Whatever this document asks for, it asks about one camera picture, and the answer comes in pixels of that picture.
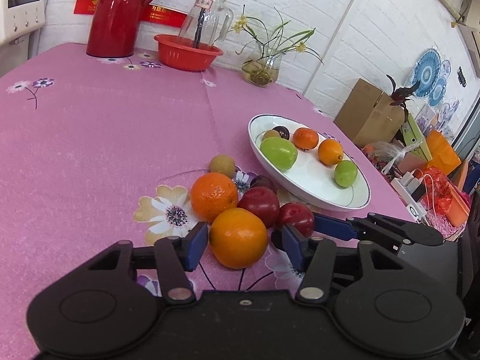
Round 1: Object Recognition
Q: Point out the orange tangerine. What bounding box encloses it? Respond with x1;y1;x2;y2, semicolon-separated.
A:
190;172;239;224
292;127;320;151

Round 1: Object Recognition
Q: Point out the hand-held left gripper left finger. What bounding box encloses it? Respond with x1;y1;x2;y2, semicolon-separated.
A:
87;222;209;305

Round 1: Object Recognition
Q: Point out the grey framed glass door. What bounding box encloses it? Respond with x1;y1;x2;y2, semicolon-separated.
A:
450;94;480;152

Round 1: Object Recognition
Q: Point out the white air conditioner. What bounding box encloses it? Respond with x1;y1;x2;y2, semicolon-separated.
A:
452;0;480;27

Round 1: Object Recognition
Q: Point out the large blue paper fan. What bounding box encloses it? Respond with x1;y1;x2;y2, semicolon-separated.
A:
414;48;442;97

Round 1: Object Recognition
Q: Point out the pink shredded paper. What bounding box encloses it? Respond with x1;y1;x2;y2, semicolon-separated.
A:
427;210;466;241

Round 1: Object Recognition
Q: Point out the clear glass pitcher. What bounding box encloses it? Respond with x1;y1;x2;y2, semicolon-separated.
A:
177;0;234;47

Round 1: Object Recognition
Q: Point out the orange bag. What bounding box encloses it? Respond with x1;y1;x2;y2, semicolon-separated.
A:
424;129;462;176

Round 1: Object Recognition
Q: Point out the orange plastic basket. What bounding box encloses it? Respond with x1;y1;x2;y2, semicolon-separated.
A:
448;187;471;227

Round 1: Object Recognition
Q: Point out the red thermos jug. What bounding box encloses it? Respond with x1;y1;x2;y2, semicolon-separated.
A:
86;0;169;59

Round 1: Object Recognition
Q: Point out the red mesh bag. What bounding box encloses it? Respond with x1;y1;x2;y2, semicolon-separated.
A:
422;167;456;216

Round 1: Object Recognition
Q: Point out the white wall panel device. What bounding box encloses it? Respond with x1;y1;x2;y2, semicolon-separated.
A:
0;0;47;46

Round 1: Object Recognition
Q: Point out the smooth orange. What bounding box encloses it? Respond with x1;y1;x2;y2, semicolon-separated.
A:
209;208;269;269
317;139;344;166

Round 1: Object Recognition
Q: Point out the large green mango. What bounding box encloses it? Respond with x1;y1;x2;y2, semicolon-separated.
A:
260;137;299;170

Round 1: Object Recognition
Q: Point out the green orchid plant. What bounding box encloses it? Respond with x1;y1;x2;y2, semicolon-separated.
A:
228;5;324;64

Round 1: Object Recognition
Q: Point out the brown cardboard box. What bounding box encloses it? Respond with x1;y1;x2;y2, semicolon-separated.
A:
334;79;406;149

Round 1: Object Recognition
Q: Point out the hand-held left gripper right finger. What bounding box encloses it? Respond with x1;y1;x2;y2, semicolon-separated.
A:
282;225;404;304

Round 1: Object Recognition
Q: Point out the pink floral tablecloth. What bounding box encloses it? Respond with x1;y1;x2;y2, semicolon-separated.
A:
0;41;424;308

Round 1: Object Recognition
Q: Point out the white porcelain plate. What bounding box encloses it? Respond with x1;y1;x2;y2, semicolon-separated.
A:
247;114;371;211

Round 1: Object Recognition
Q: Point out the white power strip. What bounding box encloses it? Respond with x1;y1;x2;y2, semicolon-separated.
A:
390;169;426;203

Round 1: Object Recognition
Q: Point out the small green jujube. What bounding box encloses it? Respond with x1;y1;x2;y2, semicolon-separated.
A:
334;160;358;188

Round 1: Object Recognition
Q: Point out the glass vase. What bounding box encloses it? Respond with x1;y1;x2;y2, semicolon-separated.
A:
242;41;283;88

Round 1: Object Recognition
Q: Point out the red plastic basin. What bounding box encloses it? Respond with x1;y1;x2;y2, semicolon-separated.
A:
154;34;224;72

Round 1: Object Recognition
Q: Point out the red plum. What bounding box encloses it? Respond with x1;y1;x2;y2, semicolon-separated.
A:
238;187;281;229
277;202;316;238

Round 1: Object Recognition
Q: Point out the clear plastic bag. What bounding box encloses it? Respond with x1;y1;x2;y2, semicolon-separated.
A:
362;140;419;175

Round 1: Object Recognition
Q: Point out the purple leaf plant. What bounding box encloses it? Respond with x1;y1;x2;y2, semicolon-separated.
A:
386;74;421;121

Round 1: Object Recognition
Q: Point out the dark stirring stick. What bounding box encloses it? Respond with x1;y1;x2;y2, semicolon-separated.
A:
193;0;210;47

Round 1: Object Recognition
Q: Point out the white charging cable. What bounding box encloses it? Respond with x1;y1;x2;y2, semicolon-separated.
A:
420;168;439;216

